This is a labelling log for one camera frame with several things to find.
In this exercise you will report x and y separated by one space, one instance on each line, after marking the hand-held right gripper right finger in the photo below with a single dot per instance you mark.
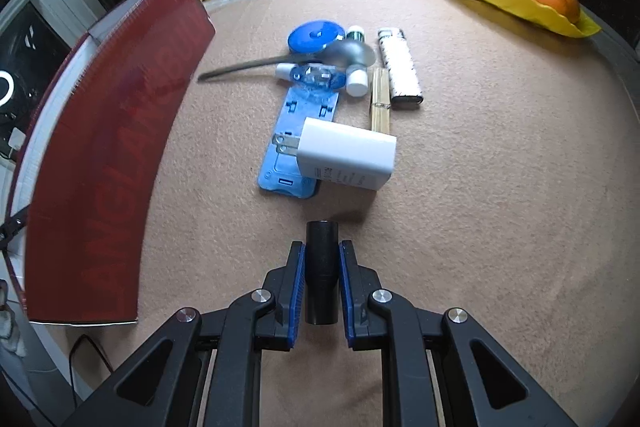
346 287

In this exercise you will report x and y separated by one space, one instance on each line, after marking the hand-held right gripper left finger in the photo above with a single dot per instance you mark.
298 287

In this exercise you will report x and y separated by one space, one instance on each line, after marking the black plastic cylinder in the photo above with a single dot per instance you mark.
322 267

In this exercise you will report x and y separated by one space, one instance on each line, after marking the white wall charger plug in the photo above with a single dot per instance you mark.
345 152

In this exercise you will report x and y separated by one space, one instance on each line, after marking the blue folding phone stand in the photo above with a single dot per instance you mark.
310 107

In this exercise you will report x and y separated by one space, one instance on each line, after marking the wooden clothespin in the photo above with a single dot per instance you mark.
380 102

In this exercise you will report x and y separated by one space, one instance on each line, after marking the white green lip balm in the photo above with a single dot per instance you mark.
358 83

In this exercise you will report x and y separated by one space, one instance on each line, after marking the pale pink cosmetic tube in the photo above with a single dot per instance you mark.
284 71

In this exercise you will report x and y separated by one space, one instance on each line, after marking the white patterned lighter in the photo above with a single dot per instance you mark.
397 67

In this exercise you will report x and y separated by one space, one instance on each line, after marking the white cardboard box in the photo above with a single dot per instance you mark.
110 132

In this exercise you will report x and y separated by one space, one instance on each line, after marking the tan felt mat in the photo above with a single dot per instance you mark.
500 207

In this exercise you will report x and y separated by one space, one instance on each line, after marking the metal spoon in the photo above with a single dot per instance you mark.
350 53

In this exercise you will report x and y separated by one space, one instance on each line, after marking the blue round tape measure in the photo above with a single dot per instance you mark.
312 36

